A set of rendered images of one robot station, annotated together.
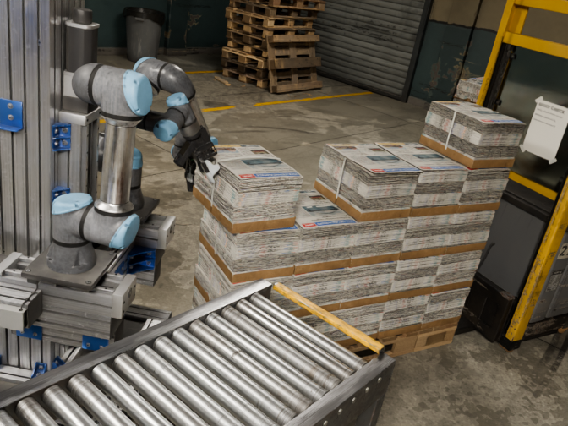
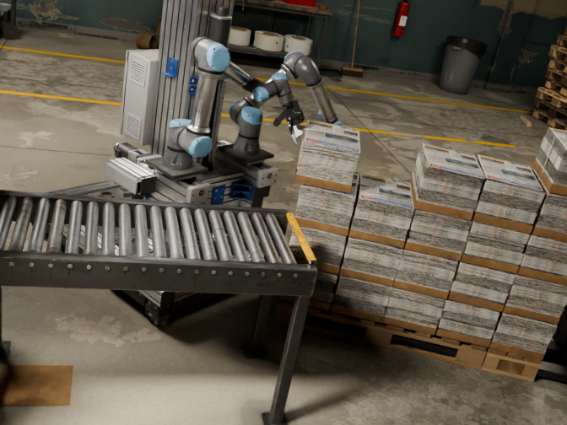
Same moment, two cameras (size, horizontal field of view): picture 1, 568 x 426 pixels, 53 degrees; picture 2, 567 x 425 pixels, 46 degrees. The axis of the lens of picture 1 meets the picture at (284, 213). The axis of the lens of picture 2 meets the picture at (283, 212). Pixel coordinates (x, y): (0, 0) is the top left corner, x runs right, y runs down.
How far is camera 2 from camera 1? 174 cm
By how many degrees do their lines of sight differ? 33
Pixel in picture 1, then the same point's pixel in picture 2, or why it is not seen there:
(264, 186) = (325, 151)
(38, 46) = (190, 26)
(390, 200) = (448, 197)
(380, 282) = (438, 276)
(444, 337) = (522, 370)
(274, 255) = (331, 212)
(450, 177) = (521, 193)
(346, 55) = not seen: outside the picture
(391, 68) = not seen: outside the picture
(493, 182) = not seen: outside the picture
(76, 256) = (175, 158)
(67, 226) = (172, 137)
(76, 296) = (170, 184)
